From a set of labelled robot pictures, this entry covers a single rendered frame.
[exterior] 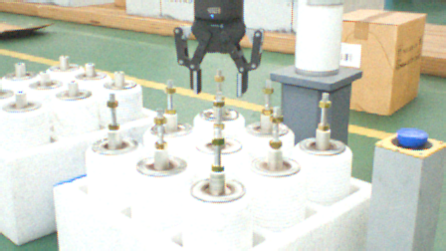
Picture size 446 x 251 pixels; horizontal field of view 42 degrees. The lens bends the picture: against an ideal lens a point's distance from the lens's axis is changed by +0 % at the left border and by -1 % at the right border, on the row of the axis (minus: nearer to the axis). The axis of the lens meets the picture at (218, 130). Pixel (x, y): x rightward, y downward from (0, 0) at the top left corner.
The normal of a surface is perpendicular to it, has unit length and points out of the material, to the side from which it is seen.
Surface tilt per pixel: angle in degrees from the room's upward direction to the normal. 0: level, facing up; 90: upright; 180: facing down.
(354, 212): 90
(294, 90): 90
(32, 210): 90
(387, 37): 90
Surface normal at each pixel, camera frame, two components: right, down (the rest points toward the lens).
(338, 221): 0.70, 0.23
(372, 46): -0.60, 0.26
